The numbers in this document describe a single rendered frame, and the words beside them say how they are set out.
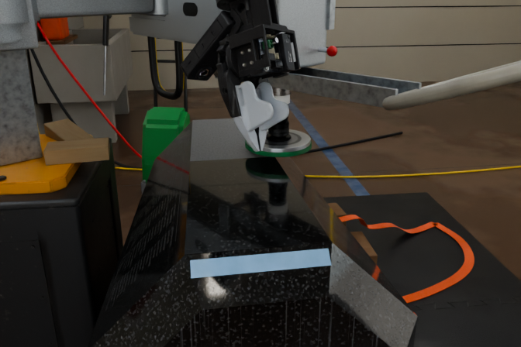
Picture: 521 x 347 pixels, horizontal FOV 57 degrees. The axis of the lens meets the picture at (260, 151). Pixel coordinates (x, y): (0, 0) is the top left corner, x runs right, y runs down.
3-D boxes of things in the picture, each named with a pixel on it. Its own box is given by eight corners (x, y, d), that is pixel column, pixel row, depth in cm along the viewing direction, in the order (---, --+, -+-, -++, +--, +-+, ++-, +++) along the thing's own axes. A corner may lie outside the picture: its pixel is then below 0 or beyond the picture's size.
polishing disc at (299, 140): (312, 152, 149) (312, 149, 149) (243, 152, 150) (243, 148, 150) (308, 132, 169) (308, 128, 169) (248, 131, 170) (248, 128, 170)
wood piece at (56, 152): (46, 166, 158) (43, 151, 156) (50, 155, 167) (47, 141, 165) (109, 160, 163) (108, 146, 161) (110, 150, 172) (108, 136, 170)
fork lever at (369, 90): (209, 78, 163) (208, 63, 162) (252, 71, 176) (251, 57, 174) (385, 112, 115) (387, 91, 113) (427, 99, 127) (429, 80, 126)
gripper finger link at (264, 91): (287, 146, 62) (275, 75, 62) (251, 152, 66) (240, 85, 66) (300, 144, 64) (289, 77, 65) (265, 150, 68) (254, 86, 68)
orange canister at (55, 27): (37, 45, 398) (30, 3, 387) (53, 38, 445) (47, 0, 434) (65, 44, 401) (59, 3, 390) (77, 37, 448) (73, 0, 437)
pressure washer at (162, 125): (154, 183, 338) (144, 58, 309) (203, 186, 334) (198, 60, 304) (135, 205, 306) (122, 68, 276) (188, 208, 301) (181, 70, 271)
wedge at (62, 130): (45, 135, 188) (43, 123, 186) (70, 130, 194) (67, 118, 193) (70, 147, 175) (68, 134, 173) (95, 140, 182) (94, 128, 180)
